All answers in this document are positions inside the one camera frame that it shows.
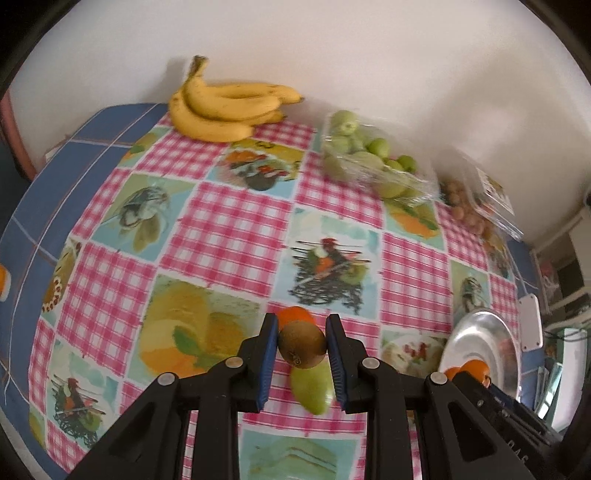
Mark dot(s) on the pink checkered tablecloth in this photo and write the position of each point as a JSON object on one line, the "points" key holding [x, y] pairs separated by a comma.
{"points": [[221, 221]]}

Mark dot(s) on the green mango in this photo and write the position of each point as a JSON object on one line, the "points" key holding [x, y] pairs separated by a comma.
{"points": [[314, 392]]}

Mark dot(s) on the clear plastic box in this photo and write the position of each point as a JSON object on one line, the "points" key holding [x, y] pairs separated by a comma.
{"points": [[494, 198]]}

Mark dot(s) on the white shelf unit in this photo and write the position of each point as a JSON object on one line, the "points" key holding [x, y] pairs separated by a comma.
{"points": [[579, 240]]}

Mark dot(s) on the pile of brown longans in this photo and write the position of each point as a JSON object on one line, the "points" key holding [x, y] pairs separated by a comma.
{"points": [[461, 207]]}

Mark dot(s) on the wrapped tray of green apples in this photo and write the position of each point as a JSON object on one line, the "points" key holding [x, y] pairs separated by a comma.
{"points": [[369, 157]]}

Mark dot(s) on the yellow banana bunch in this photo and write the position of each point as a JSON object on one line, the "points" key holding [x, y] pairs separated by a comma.
{"points": [[221, 110]]}

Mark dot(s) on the orange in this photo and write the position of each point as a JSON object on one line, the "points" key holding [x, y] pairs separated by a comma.
{"points": [[295, 315], [452, 371], [478, 368]]}

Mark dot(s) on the brown kiwi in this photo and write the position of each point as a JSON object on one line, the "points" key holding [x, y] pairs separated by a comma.
{"points": [[302, 344]]}

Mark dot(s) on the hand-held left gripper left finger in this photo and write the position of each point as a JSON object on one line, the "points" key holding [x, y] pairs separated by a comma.
{"points": [[265, 360]]}

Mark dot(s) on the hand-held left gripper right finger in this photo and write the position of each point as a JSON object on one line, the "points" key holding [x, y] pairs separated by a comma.
{"points": [[334, 364]]}

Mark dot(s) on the white plastic box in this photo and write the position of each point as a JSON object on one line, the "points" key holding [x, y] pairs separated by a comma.
{"points": [[530, 323]]}

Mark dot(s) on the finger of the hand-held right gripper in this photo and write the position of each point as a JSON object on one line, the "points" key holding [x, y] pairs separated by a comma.
{"points": [[475, 392]]}

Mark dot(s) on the steel bowl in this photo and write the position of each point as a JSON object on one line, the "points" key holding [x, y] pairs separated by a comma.
{"points": [[480, 332]]}

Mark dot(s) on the orange and white object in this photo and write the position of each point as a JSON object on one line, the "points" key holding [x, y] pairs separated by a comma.
{"points": [[2, 281]]}

